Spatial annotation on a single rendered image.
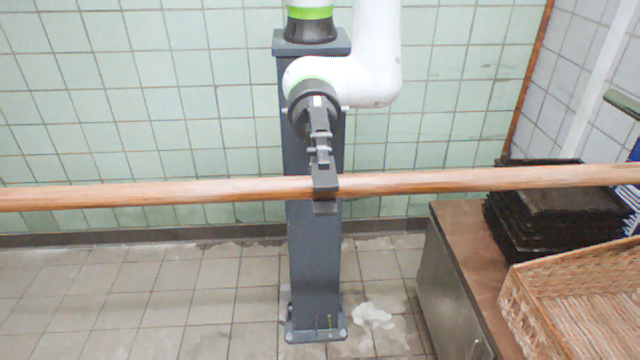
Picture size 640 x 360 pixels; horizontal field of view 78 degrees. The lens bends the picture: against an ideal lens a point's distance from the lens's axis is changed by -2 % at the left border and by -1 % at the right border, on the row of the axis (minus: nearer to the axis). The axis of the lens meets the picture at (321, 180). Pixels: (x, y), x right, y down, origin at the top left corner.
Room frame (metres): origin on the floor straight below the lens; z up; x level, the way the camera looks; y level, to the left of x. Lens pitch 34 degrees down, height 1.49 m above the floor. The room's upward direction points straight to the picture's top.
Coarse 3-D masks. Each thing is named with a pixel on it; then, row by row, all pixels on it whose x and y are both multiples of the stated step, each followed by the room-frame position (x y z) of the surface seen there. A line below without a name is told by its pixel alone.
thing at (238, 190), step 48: (0, 192) 0.38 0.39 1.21; (48, 192) 0.38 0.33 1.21; (96, 192) 0.38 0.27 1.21; (144, 192) 0.39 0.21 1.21; (192, 192) 0.39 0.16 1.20; (240, 192) 0.39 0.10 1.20; (288, 192) 0.39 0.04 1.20; (336, 192) 0.40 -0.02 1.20; (384, 192) 0.40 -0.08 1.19; (432, 192) 0.41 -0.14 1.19
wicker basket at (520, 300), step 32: (576, 256) 0.72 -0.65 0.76; (608, 256) 0.73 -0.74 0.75; (512, 288) 0.68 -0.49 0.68; (544, 288) 0.72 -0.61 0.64; (576, 288) 0.73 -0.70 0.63; (608, 288) 0.73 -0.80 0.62; (512, 320) 0.64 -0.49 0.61; (544, 320) 0.55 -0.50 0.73; (576, 320) 0.65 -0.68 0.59; (608, 320) 0.65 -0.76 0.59; (544, 352) 0.56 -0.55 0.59; (608, 352) 0.56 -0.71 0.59
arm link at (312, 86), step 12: (300, 84) 0.66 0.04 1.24; (312, 84) 0.64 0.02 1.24; (324, 84) 0.66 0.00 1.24; (288, 96) 0.66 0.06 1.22; (300, 96) 0.62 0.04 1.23; (336, 96) 0.66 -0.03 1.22; (288, 108) 0.62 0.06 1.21; (336, 108) 0.62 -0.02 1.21; (348, 108) 0.64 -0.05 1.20; (288, 120) 0.62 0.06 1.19
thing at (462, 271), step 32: (448, 224) 1.05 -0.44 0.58; (480, 224) 1.05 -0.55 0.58; (448, 256) 0.96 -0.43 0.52; (480, 256) 0.90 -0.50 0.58; (416, 288) 1.16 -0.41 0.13; (448, 288) 0.90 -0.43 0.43; (480, 288) 0.77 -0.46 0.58; (448, 320) 0.84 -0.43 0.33; (480, 320) 0.68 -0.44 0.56; (448, 352) 0.79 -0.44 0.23; (480, 352) 0.64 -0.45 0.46; (512, 352) 0.57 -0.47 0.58; (576, 352) 0.57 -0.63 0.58
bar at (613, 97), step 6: (612, 90) 0.79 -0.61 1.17; (606, 96) 0.79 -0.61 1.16; (612, 96) 0.78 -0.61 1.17; (618, 96) 0.77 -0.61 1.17; (624, 96) 0.76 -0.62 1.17; (606, 102) 0.79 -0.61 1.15; (612, 102) 0.77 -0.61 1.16; (618, 102) 0.76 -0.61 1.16; (624, 102) 0.74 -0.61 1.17; (630, 102) 0.74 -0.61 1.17; (636, 102) 0.73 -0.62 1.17; (618, 108) 0.75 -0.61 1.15; (624, 108) 0.74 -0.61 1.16; (630, 108) 0.72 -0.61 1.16; (636, 108) 0.71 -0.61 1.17; (630, 114) 0.72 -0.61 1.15; (636, 114) 0.70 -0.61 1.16; (636, 120) 0.70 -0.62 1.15
